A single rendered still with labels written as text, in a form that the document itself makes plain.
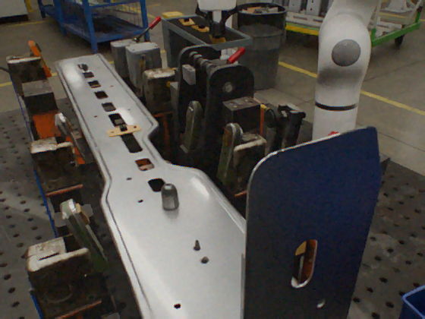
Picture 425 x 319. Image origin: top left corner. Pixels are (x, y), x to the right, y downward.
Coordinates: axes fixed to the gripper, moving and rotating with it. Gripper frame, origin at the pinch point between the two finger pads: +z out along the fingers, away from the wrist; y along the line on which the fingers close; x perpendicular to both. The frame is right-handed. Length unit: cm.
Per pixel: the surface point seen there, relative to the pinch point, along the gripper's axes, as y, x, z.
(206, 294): 12, 74, 19
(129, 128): 26.0, 20.4, 18.3
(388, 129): -152, -140, 119
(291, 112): -2, 62, -3
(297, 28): -147, -359, 94
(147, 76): 20.6, 3.4, 10.8
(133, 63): 25.1, -10.8, 11.4
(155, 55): 18.3, -13.0, 9.9
